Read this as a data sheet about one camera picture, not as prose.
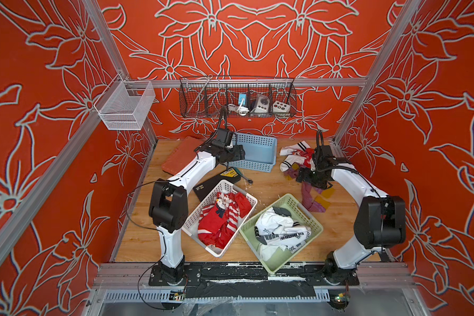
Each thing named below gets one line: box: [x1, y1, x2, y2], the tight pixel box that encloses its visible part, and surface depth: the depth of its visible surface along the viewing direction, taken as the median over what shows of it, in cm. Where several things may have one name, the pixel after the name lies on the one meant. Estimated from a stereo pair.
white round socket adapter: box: [254, 94, 270, 114], surface depth 93 cm
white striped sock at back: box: [279, 140, 311, 157], surface depth 112 cm
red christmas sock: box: [233, 192, 253, 218], surface depth 89 cm
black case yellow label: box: [192, 167, 242, 203], surface depth 102 cm
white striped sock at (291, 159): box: [279, 154, 316, 172], surface depth 105 cm
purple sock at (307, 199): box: [300, 181, 326, 213], surface depth 92 cm
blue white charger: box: [238, 93, 247, 106], surface depth 85 cm
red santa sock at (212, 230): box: [197, 201, 228, 250], surface depth 81 cm
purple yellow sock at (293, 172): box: [283, 161, 303, 181], surface depth 103 cm
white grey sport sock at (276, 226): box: [254, 206, 312, 254], surface depth 80 cm
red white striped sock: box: [221, 198, 240, 238], surface depth 85 cm
